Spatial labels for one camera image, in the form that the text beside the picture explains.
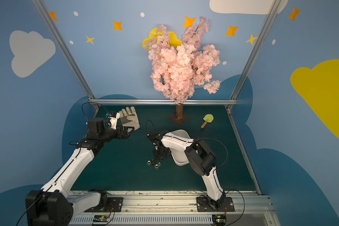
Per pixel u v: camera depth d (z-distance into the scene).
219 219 0.73
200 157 0.52
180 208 0.74
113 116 0.70
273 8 0.70
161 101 1.26
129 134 0.74
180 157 0.86
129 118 1.12
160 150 0.78
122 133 0.71
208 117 1.15
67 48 0.86
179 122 1.12
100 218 0.72
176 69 0.63
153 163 0.88
